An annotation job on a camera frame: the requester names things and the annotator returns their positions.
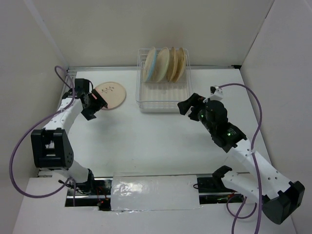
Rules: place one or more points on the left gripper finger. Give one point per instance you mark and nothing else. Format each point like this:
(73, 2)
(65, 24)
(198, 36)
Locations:
(89, 114)
(98, 101)

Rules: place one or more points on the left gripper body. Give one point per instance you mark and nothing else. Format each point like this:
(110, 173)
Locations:
(92, 104)

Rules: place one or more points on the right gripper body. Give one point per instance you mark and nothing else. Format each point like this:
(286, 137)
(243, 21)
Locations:
(194, 108)

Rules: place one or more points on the pink and cream plate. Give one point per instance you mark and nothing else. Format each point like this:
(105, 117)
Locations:
(113, 93)

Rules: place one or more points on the floral cream plate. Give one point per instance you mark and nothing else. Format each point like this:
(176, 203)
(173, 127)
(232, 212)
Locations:
(173, 63)
(181, 64)

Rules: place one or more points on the green and cream plate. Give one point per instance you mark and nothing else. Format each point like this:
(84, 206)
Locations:
(162, 63)

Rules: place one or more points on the blue and cream plate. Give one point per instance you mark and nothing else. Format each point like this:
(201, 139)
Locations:
(150, 64)

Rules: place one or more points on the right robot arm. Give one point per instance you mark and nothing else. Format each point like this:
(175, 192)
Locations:
(277, 196)

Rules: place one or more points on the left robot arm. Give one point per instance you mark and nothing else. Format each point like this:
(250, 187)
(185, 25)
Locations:
(51, 146)

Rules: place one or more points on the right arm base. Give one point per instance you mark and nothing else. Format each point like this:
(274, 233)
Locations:
(212, 190)

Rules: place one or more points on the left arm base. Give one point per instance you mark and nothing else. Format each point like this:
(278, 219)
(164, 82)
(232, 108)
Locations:
(99, 197)

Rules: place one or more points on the white drip tray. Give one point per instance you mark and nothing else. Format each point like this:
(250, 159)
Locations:
(161, 95)

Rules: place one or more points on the white taped cover panel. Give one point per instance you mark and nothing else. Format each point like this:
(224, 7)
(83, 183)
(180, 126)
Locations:
(154, 193)

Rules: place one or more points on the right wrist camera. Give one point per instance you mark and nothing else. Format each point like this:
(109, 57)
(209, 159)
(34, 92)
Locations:
(216, 93)

